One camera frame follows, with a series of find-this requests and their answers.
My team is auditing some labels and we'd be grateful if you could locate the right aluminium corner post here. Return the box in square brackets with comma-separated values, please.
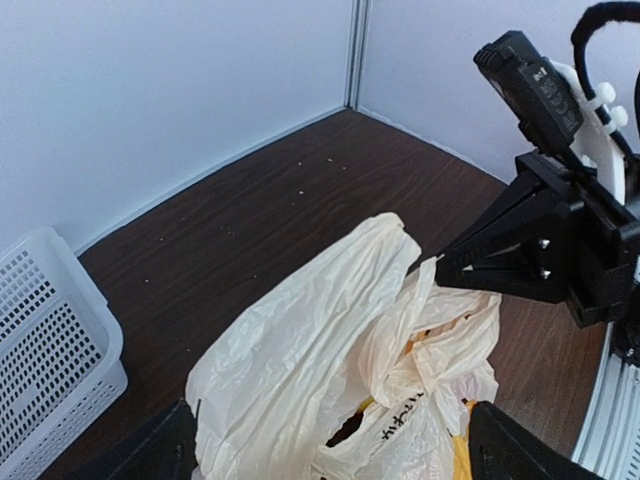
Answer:
[344, 0, 371, 110]

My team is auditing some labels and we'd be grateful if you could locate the aluminium front rail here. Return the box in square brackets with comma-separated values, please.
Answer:
[571, 326, 639, 479]

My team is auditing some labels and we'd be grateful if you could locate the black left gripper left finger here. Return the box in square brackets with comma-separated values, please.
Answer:
[94, 400, 196, 479]

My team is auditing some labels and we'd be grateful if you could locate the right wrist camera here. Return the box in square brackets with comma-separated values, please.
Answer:
[473, 30, 584, 156]

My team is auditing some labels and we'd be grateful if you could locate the banana print plastic bag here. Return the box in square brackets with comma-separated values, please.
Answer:
[186, 213, 501, 479]

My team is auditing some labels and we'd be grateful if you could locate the white perforated plastic basket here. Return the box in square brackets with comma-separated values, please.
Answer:
[1, 227, 128, 479]

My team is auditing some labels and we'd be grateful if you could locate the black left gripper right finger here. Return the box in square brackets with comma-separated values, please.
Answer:
[469, 401, 599, 480]

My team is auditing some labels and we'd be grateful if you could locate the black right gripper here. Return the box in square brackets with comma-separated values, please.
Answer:
[435, 152, 639, 328]

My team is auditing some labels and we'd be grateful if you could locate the right black camera cable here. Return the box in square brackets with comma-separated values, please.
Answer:
[569, 1, 640, 136]

